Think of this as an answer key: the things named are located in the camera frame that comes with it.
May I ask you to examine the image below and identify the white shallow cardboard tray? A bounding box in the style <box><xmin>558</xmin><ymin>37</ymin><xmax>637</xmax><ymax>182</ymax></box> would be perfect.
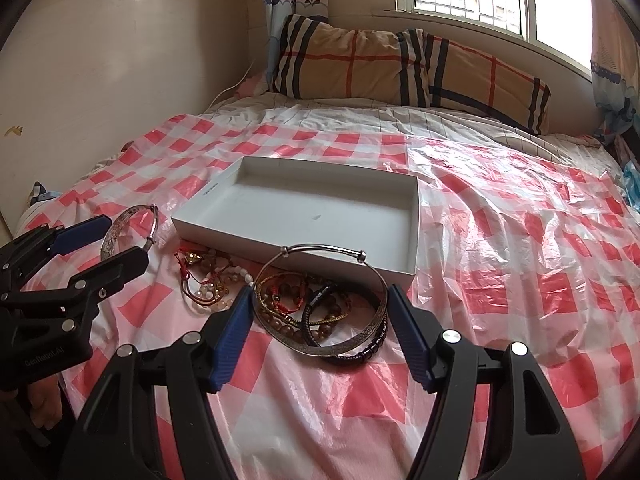
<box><xmin>171</xmin><ymin>156</ymin><xmax>419</xmax><ymax>289</ymax></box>

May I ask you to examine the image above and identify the person left hand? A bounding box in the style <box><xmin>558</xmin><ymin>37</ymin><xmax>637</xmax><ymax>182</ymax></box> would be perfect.
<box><xmin>27</xmin><ymin>376</ymin><xmax>63</xmax><ymax>430</ymax></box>

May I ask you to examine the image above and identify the amber bead bracelet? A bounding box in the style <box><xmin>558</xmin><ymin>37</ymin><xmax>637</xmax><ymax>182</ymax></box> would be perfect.
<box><xmin>257</xmin><ymin>271</ymin><xmax>352</xmax><ymax>346</ymax></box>

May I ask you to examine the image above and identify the black braided leather bracelet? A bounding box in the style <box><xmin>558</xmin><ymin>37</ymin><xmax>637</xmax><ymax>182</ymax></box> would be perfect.
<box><xmin>300</xmin><ymin>284</ymin><xmax>390</xmax><ymax>365</ymax></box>

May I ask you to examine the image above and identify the left plaid pillow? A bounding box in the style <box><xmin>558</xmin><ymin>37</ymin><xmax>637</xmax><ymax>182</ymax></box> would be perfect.
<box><xmin>269</xmin><ymin>14</ymin><xmax>431</xmax><ymax>107</ymax></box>

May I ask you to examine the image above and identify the right plaid pillow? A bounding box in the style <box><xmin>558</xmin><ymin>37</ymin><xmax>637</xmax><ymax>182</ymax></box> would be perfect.
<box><xmin>424</xmin><ymin>34</ymin><xmax>551</xmax><ymax>136</ymax></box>

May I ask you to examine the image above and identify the plaid pillow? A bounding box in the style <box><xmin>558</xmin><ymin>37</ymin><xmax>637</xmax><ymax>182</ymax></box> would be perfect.
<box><xmin>424</xmin><ymin>34</ymin><xmax>551</xmax><ymax>136</ymax></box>
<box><xmin>269</xmin><ymin>14</ymin><xmax>431</xmax><ymax>107</ymax></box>

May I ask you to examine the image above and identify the large silver bangle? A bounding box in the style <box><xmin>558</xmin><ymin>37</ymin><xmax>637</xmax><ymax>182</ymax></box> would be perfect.
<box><xmin>252</xmin><ymin>244</ymin><xmax>388</xmax><ymax>358</ymax></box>

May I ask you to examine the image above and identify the white charging cable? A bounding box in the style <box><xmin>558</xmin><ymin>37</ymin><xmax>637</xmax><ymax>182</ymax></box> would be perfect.
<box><xmin>204</xmin><ymin>56</ymin><xmax>257</xmax><ymax>114</ymax></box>

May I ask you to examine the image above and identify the right pink curtain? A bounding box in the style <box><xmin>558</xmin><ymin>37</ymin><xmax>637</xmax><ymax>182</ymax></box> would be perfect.
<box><xmin>591</xmin><ymin>0</ymin><xmax>639</xmax><ymax>144</ymax></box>

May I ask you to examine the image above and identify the red cord pendant bracelet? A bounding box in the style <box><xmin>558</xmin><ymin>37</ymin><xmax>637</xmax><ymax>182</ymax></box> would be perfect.
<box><xmin>174</xmin><ymin>246</ymin><xmax>237</xmax><ymax>311</ymax></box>

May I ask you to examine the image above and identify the blue checkered plastic sheet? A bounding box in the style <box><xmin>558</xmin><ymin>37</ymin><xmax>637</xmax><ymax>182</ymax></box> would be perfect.
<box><xmin>623</xmin><ymin>160</ymin><xmax>640</xmax><ymax>212</ymax></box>

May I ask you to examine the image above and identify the white wall panel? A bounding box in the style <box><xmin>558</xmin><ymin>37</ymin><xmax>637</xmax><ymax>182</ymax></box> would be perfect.
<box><xmin>1</xmin><ymin>0</ymin><xmax>248</xmax><ymax>228</ymax></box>

